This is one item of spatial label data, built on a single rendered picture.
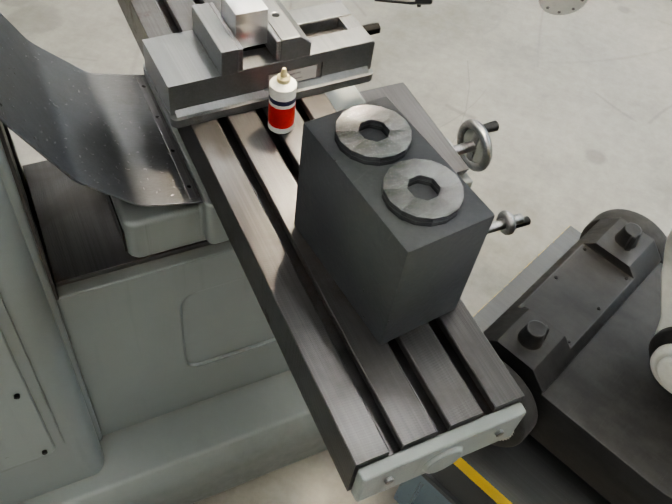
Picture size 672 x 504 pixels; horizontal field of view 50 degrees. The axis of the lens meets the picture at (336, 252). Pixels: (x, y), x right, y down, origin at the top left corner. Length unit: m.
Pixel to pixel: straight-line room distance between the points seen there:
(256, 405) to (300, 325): 0.78
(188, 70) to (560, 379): 0.84
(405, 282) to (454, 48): 2.29
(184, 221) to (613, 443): 0.82
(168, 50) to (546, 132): 1.84
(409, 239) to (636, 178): 2.03
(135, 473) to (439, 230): 1.02
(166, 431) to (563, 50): 2.26
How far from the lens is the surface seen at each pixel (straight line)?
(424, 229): 0.77
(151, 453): 1.63
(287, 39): 1.12
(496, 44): 3.12
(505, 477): 1.47
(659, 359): 1.36
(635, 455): 1.38
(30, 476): 1.58
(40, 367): 1.27
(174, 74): 1.12
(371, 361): 0.89
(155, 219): 1.16
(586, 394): 1.40
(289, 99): 1.08
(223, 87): 1.13
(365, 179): 0.81
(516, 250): 2.33
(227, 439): 1.63
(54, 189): 1.35
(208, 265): 1.27
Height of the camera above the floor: 1.69
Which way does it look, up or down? 51 degrees down
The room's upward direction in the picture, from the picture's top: 10 degrees clockwise
